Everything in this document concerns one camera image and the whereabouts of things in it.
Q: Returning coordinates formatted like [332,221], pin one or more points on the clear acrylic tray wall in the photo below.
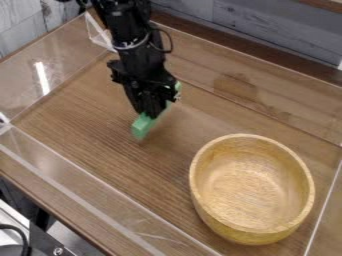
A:
[118,188]

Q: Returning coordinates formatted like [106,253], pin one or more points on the green rectangular block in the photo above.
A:
[145,123]

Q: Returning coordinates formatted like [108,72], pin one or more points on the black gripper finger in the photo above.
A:
[133,92]
[154,104]

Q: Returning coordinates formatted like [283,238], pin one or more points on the brown wooden bowl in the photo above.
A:
[251,188]

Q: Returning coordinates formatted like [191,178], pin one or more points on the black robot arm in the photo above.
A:
[126,17]

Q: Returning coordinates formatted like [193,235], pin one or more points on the clear acrylic corner bracket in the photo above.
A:
[98,35]

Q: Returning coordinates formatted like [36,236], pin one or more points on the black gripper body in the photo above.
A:
[141,64]

